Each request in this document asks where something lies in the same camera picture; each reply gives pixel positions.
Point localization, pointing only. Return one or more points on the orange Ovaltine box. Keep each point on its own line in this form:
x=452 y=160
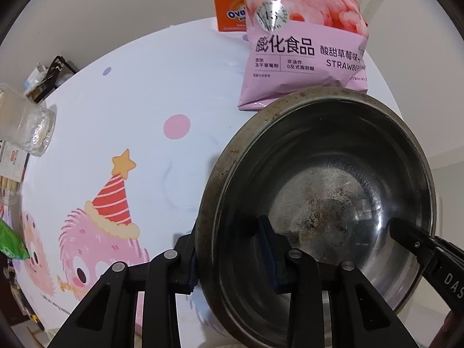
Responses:
x=230 y=15

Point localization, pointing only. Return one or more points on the black rack with clutter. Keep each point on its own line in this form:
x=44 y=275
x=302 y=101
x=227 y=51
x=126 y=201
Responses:
x=43 y=80

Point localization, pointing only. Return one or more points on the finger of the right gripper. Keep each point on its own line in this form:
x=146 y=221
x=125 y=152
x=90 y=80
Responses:
x=416 y=241

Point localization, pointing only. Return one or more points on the biscuit package clear tray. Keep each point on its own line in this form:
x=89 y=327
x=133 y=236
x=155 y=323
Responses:
x=26 y=130

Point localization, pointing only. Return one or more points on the pink strawberry snack bag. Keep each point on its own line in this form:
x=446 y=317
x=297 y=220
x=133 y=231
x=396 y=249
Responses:
x=296 y=44

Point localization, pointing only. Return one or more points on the large steel bowl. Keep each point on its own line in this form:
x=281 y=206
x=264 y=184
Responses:
x=329 y=168

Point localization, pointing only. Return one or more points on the cartoon printed tablecloth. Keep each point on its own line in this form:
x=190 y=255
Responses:
x=136 y=136

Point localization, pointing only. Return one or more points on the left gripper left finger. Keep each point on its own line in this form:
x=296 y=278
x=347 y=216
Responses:
x=169 y=274

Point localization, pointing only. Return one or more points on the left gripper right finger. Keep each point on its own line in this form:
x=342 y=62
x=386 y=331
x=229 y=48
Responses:
x=294 y=272

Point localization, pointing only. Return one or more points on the green chips bag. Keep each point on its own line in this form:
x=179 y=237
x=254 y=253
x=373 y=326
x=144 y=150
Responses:
x=11 y=244

